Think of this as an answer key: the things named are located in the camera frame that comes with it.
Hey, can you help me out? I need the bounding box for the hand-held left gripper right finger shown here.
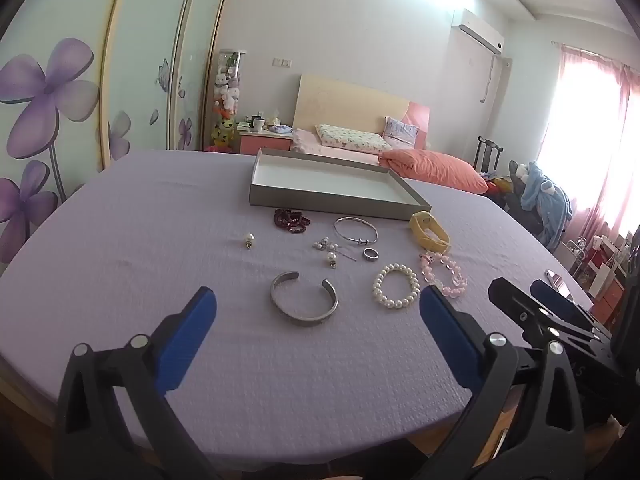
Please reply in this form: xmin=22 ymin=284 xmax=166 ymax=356
xmin=418 ymin=285 xmax=586 ymax=480

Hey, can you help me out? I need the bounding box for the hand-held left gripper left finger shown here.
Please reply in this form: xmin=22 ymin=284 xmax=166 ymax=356
xmin=54 ymin=286 xmax=241 ymax=480

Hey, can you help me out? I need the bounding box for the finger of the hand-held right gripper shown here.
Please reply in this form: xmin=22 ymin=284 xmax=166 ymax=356
xmin=530 ymin=279 xmax=608 ymax=335
xmin=487 ymin=276 xmax=608 ymax=356

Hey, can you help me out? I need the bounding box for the pink crystal bead bracelet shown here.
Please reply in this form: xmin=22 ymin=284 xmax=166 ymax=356
xmin=419 ymin=252 xmax=468 ymax=301

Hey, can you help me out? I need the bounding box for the white pearl bracelet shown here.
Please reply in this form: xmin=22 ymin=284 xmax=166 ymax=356
xmin=372 ymin=263 xmax=421 ymax=311

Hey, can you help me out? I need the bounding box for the wide silver cuff bracelet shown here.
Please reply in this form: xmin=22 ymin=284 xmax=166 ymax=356
xmin=270 ymin=271 xmax=339 ymax=327

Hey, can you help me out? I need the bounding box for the grey shallow tray box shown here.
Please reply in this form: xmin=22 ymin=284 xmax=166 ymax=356
xmin=249 ymin=148 xmax=432 ymax=222

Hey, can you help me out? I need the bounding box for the purple tablecloth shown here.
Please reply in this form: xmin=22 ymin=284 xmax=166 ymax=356
xmin=0 ymin=149 xmax=596 ymax=466

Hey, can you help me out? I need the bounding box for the blue plush garment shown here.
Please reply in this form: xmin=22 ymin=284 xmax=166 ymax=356
xmin=520 ymin=161 xmax=573 ymax=251

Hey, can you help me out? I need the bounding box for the black office chair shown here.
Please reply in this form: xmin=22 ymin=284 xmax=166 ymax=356
xmin=502 ymin=160 xmax=551 ymax=233

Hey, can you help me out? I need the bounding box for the pink curtain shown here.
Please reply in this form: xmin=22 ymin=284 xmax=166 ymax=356
xmin=542 ymin=45 xmax=640 ymax=261

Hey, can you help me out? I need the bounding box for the dark wooden chair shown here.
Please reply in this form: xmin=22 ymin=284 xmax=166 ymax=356
xmin=474 ymin=136 xmax=502 ymax=176

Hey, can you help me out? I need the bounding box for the thin silver bangle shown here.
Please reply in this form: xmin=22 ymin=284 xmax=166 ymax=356
xmin=333 ymin=216 xmax=379 ymax=245

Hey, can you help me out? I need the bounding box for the folded orange quilt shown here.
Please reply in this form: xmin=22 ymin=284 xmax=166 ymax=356
xmin=378 ymin=148 xmax=490 ymax=195

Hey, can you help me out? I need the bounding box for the yellow plush toy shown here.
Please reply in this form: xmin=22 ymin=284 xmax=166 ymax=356
xmin=211 ymin=117 xmax=236 ymax=150

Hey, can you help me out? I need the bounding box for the pink and cream nightstand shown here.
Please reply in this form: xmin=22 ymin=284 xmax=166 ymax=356
xmin=239 ymin=127 xmax=293 ymax=153

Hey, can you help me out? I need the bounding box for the small purple pillow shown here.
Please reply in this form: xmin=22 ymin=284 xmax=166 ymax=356
xmin=382 ymin=116 xmax=420 ymax=148

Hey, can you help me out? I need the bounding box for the white patterned pillow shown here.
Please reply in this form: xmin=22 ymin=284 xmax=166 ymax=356
xmin=315 ymin=124 xmax=393 ymax=153

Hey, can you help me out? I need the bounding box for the bed with pink sheet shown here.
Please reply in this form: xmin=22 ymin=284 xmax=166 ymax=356
xmin=291 ymin=127 xmax=386 ymax=163

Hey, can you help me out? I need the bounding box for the clear tube of plush toys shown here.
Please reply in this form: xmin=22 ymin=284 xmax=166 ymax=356
xmin=212 ymin=49 xmax=248 ymax=151

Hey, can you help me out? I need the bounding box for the cream and pink headboard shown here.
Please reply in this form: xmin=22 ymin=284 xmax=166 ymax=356
xmin=292 ymin=74 xmax=431 ymax=148

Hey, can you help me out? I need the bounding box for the flower-print sliding wardrobe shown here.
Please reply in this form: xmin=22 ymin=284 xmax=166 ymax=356
xmin=0 ymin=0 xmax=226 ymax=266

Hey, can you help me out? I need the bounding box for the white air conditioner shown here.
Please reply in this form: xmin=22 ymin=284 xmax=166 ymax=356
xmin=459 ymin=8 xmax=506 ymax=56

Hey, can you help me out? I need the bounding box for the dark red bead bracelet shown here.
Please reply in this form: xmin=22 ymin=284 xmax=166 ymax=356
xmin=273 ymin=207 xmax=312 ymax=233

